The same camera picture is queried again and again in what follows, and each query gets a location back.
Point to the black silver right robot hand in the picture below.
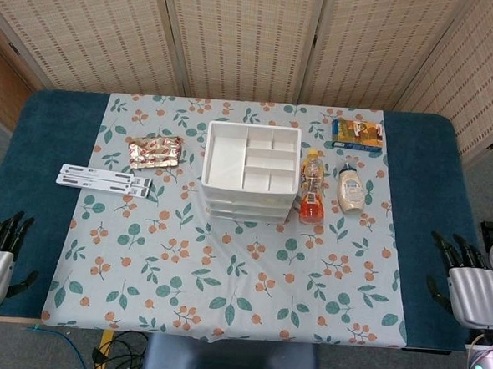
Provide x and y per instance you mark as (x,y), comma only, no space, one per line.
(476,294)

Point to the white toothbrush box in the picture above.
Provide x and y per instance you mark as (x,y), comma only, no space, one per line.
(100,185)
(105,174)

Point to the woven bamboo screen panel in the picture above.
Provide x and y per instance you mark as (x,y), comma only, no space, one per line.
(243,38)
(376,46)
(84,28)
(483,82)

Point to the yellow blue snack box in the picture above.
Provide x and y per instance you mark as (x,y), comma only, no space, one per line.
(358,135)

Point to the white drawer organizer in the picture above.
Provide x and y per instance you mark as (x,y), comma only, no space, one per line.
(225,158)

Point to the dark blue table cover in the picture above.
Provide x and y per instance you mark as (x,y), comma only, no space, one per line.
(44,138)

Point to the clear plastic storage box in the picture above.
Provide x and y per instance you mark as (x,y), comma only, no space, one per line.
(246,196)

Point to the brown wooden door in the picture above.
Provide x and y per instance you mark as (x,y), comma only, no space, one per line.
(3,86)

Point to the blue padded chair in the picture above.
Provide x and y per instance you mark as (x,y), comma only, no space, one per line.
(231,363)

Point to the orange drink bottle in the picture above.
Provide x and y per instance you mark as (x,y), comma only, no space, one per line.
(312,197)

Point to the floral printed tablecloth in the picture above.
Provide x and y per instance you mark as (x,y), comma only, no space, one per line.
(223,283)

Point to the beige sauce squeeze bottle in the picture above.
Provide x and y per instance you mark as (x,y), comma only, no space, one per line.
(352,191)

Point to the gold foil snack bag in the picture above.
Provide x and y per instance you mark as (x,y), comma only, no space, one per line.
(154,153)

